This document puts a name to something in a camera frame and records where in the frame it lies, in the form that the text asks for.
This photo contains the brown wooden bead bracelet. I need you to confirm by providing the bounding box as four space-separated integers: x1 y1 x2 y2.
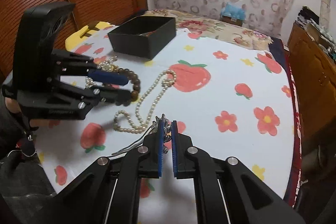
116 67 141 104

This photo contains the white pearl necklace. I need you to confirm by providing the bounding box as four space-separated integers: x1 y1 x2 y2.
113 69 178 133

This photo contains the silver hair pin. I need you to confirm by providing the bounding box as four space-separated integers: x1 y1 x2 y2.
109 114 172 158

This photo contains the black open jewelry box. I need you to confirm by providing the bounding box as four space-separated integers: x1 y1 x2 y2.
108 16 176 60

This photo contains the person's left hand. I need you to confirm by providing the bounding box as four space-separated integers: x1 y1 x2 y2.
4 96 51 127

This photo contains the yellow Pikachu plush toy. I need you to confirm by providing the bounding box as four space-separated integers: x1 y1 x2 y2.
65 20 114 51

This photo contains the cardboard box with blue tissue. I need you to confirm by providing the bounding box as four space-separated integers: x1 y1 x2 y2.
220 3 246 27

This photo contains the floral bed quilt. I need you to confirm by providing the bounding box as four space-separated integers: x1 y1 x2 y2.
144 9 273 51

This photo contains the wooden sideboard cabinet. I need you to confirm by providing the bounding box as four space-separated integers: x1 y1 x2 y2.
288 23 335 144

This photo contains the flat cardboard box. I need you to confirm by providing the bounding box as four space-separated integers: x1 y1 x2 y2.
306 22 328 44

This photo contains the stack of folded clothes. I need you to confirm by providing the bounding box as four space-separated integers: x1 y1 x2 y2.
295 6 319 29

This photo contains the beige side curtain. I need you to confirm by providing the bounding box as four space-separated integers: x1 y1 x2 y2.
319 0 331 30

